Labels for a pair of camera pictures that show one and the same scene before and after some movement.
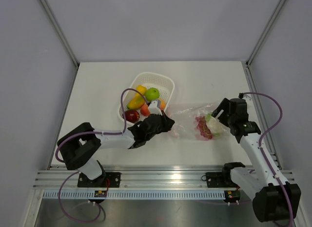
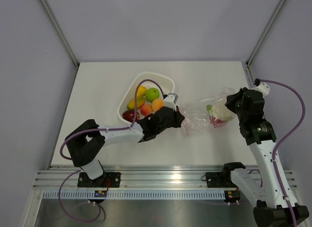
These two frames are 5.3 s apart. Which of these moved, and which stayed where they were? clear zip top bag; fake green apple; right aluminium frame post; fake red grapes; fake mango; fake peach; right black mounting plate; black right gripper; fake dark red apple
Moved: clear zip top bag; fake red grapes; black right gripper
Stayed: right black mounting plate; right aluminium frame post; fake peach; fake green apple; fake dark red apple; fake mango
